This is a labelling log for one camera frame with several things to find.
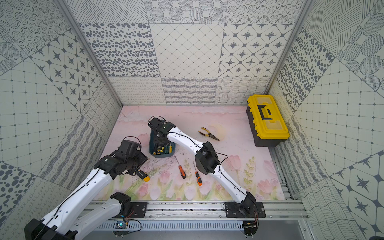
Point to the black yellow utility knife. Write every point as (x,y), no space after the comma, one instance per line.
(145,177)

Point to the orange black handle screwdriver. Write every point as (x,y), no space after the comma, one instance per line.
(199,180)

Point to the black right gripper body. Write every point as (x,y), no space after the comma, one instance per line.
(157,139)

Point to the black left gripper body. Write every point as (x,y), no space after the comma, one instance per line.
(133,169)

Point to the teal plastic storage box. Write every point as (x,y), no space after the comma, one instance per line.
(154,140)

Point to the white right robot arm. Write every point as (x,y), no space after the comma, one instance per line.
(207,162)

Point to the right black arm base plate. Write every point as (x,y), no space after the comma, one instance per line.
(244,210)

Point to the yellow handled needle-nose pliers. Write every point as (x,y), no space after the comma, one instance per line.
(208,134)

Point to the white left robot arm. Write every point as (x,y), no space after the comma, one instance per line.
(64,222)

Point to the yellow black toolbox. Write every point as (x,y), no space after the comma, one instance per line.
(266,122)

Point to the orange handle short screwdriver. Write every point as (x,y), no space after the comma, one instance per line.
(182,172)

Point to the green black handle screwdriver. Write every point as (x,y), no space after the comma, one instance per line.
(156,149)

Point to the aluminium mounting rail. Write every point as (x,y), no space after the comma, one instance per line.
(213,210)

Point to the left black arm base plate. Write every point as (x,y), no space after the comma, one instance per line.
(135,210)

